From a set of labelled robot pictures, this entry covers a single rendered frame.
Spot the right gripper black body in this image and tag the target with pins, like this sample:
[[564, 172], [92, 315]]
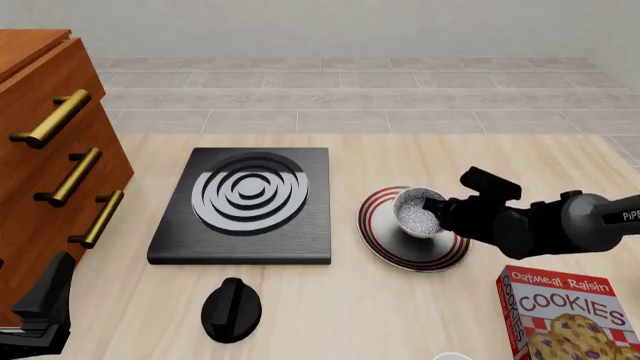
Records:
[[462, 219]]

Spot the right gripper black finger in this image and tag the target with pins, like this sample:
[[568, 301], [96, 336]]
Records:
[[434, 208]]

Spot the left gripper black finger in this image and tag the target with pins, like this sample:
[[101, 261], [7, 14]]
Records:
[[52, 292]]

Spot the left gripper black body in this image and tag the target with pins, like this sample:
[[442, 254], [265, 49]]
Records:
[[35, 339]]

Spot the speckled black white bowl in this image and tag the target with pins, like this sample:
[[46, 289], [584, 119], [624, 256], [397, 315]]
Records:
[[412, 217]]

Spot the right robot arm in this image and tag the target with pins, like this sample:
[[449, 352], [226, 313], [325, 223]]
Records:
[[580, 225]]

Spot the plate with red rings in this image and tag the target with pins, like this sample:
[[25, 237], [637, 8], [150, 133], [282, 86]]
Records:
[[400, 251]]

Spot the oatmeal raisin cookies box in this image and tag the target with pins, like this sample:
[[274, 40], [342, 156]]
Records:
[[565, 303]]

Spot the flat black stove plate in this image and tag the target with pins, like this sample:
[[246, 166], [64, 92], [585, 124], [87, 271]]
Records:
[[260, 240]]

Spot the wooden drawer, smallest front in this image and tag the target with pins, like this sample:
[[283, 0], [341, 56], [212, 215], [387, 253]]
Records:
[[118, 172]]

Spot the white round dish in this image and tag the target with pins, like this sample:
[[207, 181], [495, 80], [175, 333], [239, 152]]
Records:
[[452, 356]]

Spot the wooden drawer, mid-size front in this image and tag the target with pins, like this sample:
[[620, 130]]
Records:
[[102, 127]]

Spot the round black stove knob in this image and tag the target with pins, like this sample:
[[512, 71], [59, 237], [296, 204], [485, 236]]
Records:
[[231, 311]]

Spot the wooden drawer, largest front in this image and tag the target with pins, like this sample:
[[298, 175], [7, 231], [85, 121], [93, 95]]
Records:
[[50, 82]]

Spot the wooden cabinet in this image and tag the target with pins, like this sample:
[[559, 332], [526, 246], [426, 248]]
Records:
[[30, 48]]

